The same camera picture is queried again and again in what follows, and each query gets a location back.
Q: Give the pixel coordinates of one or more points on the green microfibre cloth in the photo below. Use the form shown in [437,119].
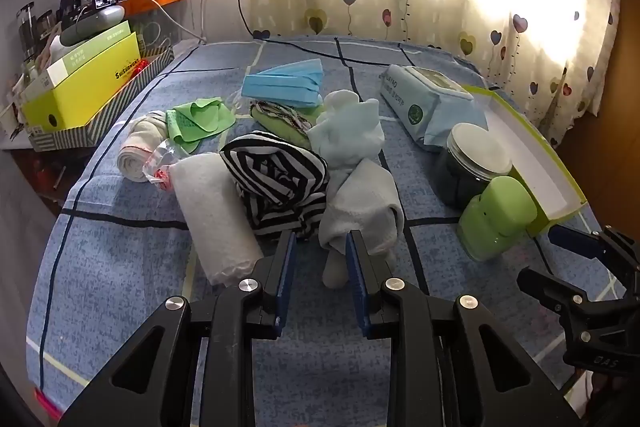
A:
[200,122]

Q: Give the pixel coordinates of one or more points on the heart print curtain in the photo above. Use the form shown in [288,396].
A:
[450,7]

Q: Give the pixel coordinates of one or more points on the clear jar dark contents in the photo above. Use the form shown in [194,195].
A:
[460,177]

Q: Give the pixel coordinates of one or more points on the glass jar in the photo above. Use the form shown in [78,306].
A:
[26,32]

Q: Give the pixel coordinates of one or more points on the green white carton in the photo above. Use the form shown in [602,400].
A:
[85,52]

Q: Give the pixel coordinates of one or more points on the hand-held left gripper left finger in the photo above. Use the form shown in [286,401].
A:
[286,279]

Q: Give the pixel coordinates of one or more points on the wet wipes pack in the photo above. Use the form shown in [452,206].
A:
[420,102]

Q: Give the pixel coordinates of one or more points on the grey oblong case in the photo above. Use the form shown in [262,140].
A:
[95,24]

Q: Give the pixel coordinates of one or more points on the white sock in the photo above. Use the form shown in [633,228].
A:
[345,127]

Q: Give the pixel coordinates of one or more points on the clear plastic bag red print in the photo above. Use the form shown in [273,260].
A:
[160,167]

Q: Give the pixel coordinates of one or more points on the brown wooden cabinet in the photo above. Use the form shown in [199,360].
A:
[610,107]

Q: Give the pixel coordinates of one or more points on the rolled white towel red stripe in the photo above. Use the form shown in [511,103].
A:
[140,147]

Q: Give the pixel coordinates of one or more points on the lime green box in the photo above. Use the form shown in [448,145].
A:
[525,147]

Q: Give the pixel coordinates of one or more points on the white fluffy towel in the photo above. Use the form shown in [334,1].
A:
[210,217]

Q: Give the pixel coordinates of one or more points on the green woven cloth red trim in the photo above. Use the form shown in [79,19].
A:
[280,127]

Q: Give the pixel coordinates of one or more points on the green plastic container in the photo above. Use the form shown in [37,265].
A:
[495,217]

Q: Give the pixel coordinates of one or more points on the striped cardboard tray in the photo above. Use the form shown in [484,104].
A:
[75,139]

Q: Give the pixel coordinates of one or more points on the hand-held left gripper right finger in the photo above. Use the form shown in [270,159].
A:
[356,279]

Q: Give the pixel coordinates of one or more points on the black white striped cloth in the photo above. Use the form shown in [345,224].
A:
[270,177]

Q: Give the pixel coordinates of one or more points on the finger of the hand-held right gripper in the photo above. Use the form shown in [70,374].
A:
[545,287]
[570,239]

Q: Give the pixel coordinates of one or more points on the pale grey towel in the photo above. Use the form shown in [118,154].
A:
[360,207]

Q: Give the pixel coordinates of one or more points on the yellow file box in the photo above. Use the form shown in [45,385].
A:
[85,94]

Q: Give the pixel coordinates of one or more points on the stack of blue face masks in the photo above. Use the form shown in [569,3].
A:
[280,82]

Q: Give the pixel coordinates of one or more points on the red ornament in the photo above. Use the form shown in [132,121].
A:
[141,66]

